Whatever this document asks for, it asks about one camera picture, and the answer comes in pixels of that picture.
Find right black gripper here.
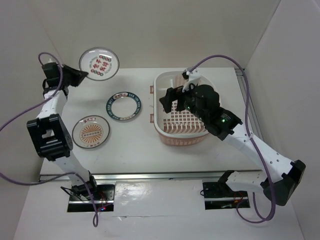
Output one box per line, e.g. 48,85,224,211
158,80,207,122

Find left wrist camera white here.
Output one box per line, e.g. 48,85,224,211
46,57,57,66

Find aluminium rail right side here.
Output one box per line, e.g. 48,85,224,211
235,68,262,137

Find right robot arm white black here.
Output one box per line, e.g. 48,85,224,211
159,84,306,206

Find white plate red characters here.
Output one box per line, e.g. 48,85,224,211
78,47,120,82

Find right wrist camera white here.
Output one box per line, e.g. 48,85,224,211
182,69,201,92

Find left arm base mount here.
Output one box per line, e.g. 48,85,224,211
67,183,116,213

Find aluminium rail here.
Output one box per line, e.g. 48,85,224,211
235,68,262,137
38,168,266,183

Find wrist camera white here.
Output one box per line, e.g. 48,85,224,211
182,69,201,92
46,57,57,66

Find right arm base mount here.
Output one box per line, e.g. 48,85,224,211
200,182,250,210

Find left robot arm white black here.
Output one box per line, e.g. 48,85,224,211
26,62,99,200

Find white plate orange sunburst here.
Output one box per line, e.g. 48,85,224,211
71,115,111,149

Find white plate dark teal rim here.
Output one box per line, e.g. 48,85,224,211
105,91,142,121

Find white orange plastic dish rack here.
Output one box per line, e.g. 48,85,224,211
150,71,209,147

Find aluminium rail front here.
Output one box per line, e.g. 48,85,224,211
38,168,266,183

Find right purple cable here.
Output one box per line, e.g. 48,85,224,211
189,54,278,223

